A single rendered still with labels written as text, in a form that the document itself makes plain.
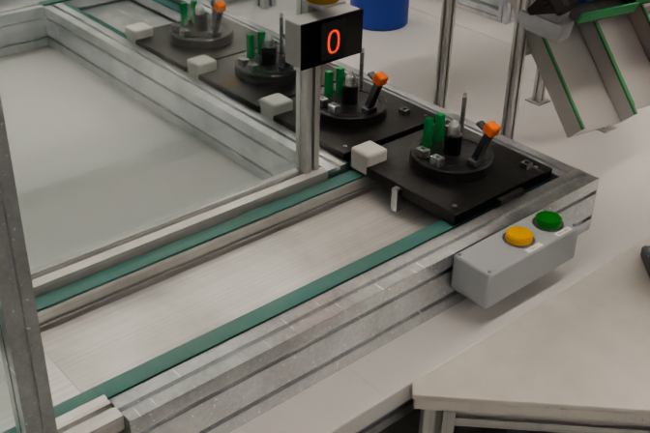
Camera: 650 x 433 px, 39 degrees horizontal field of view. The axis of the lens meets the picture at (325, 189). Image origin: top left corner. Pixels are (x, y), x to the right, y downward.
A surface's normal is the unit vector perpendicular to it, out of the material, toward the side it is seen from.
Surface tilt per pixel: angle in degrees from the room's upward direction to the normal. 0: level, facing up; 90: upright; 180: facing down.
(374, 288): 0
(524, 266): 90
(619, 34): 45
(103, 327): 0
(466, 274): 90
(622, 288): 0
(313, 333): 90
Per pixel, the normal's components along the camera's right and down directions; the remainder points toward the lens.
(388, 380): 0.02, -0.87
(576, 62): 0.37, -0.30
